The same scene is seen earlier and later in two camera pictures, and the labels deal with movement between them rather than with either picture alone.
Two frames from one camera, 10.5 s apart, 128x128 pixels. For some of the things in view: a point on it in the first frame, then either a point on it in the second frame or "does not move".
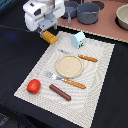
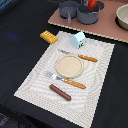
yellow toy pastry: x=50 y=38 does not move
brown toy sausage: x=60 y=92 does not move
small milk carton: x=78 y=40 does not move
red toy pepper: x=33 y=86 to x=91 y=4
